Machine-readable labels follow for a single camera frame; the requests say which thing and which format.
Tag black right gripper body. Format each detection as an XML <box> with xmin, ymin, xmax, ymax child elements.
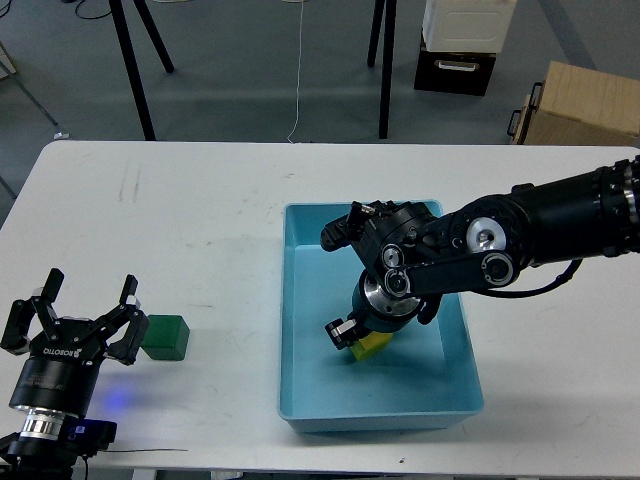
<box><xmin>349</xmin><ymin>272</ymin><xmax>442</xmax><ymax>333</ymax></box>

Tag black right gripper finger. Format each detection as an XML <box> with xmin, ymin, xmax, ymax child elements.
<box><xmin>417</xmin><ymin>297</ymin><xmax>441</xmax><ymax>324</ymax></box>
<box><xmin>325</xmin><ymin>318</ymin><xmax>370</xmax><ymax>350</ymax></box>

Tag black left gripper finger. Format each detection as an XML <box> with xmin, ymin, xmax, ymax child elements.
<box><xmin>1</xmin><ymin>268</ymin><xmax>64</xmax><ymax>355</ymax></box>
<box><xmin>84</xmin><ymin>274</ymin><xmax>149</xmax><ymax>366</ymax></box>

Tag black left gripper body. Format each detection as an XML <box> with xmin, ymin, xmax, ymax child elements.
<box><xmin>8</xmin><ymin>317</ymin><xmax>107</xmax><ymax>416</ymax></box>

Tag yellow wooden cube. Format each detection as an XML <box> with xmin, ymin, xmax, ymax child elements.
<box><xmin>349</xmin><ymin>332</ymin><xmax>393</xmax><ymax>361</ymax></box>

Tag green wooden cube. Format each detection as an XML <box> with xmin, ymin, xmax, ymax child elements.
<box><xmin>141</xmin><ymin>315</ymin><xmax>190</xmax><ymax>361</ymax></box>

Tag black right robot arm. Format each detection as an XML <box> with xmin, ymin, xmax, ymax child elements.
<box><xmin>320</xmin><ymin>159</ymin><xmax>639</xmax><ymax>349</ymax></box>

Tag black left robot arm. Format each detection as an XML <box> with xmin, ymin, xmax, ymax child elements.
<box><xmin>1</xmin><ymin>268</ymin><xmax>149</xmax><ymax>479</ymax></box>

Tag black storage box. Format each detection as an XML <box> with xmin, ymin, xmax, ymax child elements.
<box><xmin>414</xmin><ymin>45</ymin><xmax>497</xmax><ymax>96</ymax></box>

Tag light blue plastic bin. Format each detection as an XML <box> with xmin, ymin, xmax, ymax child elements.
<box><xmin>279</xmin><ymin>203</ymin><xmax>484</xmax><ymax>432</ymax></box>

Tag white plastic container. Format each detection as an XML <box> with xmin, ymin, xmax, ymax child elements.
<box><xmin>422</xmin><ymin>0</ymin><xmax>517</xmax><ymax>54</ymax></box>

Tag black tripod legs right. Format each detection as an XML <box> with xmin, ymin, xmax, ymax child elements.
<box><xmin>366</xmin><ymin>0</ymin><xmax>397</xmax><ymax>140</ymax></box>

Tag black tripod legs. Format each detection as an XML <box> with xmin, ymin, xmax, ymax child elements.
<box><xmin>366</xmin><ymin>0</ymin><xmax>397</xmax><ymax>140</ymax></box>
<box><xmin>108</xmin><ymin>0</ymin><xmax>175</xmax><ymax>141</ymax></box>

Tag black tripod legs left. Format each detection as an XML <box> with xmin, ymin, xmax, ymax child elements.
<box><xmin>108</xmin><ymin>0</ymin><xmax>175</xmax><ymax>141</ymax></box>

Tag blue lit camera module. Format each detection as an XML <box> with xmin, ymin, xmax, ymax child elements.
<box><xmin>62</xmin><ymin>419</ymin><xmax>117</xmax><ymax>456</ymax></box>

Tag wooden crate with handles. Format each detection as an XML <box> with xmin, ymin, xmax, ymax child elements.
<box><xmin>507</xmin><ymin>61</ymin><xmax>639</xmax><ymax>146</ymax></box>

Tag white hanging cord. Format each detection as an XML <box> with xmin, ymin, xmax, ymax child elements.
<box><xmin>286</xmin><ymin>0</ymin><xmax>306</xmax><ymax>145</ymax></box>

